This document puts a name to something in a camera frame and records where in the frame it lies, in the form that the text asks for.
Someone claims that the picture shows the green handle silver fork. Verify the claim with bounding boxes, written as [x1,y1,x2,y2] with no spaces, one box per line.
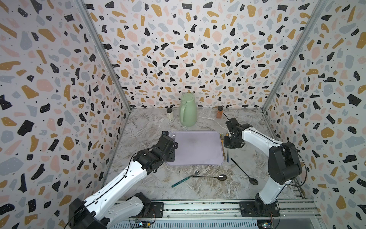
[171,170,200,188]

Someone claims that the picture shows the green plastic jug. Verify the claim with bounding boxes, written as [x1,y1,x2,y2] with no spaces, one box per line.
[179,93,197,127]

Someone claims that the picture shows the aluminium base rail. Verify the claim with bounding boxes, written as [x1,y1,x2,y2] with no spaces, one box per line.
[113,199,326,229]

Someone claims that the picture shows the orange spice bottle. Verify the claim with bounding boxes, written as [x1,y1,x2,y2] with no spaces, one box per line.
[216,106,224,119]

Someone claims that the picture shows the aluminium corner post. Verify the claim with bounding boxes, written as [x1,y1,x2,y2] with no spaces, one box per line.
[262,0,328,112]
[74,0,132,113]

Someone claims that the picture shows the dark metal spoon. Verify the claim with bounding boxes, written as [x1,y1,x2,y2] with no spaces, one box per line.
[193,174,227,181]

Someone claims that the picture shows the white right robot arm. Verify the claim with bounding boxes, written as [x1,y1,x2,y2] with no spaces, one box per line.
[224,118,302,216]

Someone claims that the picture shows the lilac plastic tray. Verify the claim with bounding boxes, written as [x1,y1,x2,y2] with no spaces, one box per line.
[167,130,224,166]

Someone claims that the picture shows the aluminium corner post right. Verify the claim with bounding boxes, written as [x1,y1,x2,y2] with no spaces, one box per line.
[262,0,328,112]

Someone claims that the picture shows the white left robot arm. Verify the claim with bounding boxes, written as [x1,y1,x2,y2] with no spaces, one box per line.
[67,131,178,229]

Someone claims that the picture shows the aluminium corner post left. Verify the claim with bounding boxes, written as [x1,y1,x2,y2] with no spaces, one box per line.
[74,0,132,113]

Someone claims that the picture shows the gold ornate fork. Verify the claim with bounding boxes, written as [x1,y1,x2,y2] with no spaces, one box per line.
[220,133,226,160]

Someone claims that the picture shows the white spice bottle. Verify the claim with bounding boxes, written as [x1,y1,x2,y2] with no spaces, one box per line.
[166,108,174,121]

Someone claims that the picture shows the long black spoon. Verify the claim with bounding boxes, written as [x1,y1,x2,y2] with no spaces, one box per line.
[230,157,259,186]

